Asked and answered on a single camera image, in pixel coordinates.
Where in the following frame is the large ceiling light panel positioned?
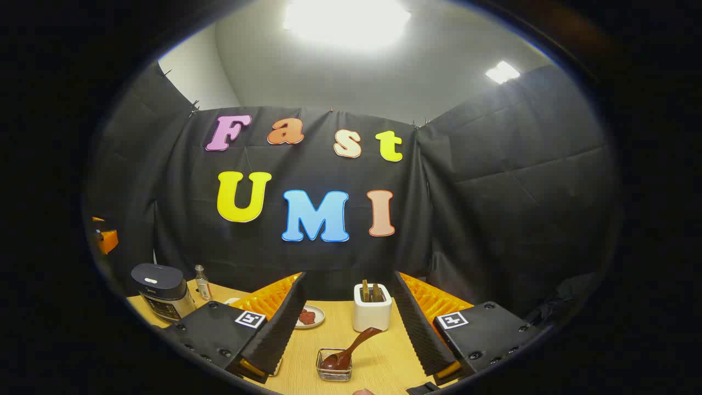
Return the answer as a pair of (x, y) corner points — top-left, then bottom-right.
(282, 0), (412, 50)

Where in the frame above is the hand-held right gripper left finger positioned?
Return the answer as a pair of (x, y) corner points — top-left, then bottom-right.
(165, 272), (309, 385)

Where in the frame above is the brown wooden spoon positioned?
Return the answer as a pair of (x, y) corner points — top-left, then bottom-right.
(320, 328), (383, 370)

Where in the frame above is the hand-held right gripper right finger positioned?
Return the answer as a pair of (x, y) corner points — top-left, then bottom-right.
(390, 270), (541, 386)

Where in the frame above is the small ceiling light panel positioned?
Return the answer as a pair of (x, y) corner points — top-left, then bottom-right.
(485, 60), (520, 84)

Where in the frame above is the dark grey rice cooker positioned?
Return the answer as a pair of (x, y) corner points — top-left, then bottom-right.
(131, 263), (196, 323)

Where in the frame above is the round white plate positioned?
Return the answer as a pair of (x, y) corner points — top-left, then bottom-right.
(295, 305), (325, 329)

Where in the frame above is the small clear glass bottle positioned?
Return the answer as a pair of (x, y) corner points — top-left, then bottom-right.
(195, 265), (212, 301)

